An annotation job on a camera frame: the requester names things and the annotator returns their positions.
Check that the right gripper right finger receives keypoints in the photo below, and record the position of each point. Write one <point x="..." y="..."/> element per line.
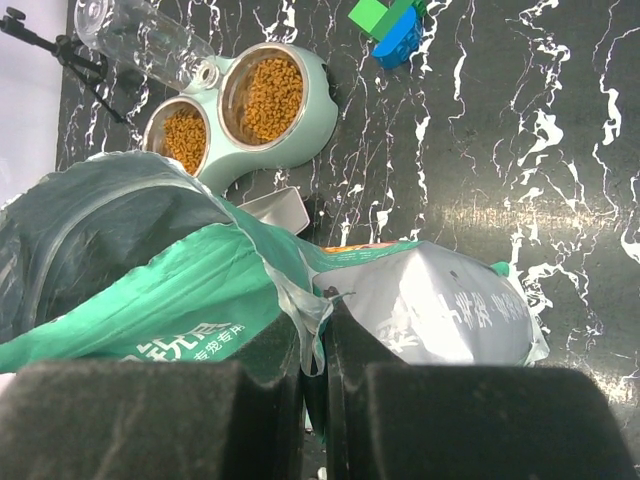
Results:
<point x="391" y="420"/>

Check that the mint double pet bowl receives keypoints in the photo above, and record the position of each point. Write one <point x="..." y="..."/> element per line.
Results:
<point x="272" y="110"/>

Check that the metal food scoop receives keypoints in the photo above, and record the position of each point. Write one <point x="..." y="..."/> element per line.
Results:
<point x="283" y="208"/>

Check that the green pet food bag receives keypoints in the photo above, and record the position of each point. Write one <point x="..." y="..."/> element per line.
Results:
<point x="127" y="257"/>

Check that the clear water bottle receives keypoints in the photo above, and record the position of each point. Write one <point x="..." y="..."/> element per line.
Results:
<point x="139" y="36"/>

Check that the black microphone tripod stand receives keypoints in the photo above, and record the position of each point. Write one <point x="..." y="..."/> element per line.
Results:
<point x="65" y="50"/>

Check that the blue toy block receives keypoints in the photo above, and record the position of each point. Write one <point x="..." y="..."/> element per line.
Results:
<point x="401" y="40"/>

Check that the green toy block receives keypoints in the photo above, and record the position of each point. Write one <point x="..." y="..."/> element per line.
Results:
<point x="376" y="19"/>

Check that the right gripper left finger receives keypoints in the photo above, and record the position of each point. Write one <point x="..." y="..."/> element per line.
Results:
<point x="241" y="418"/>

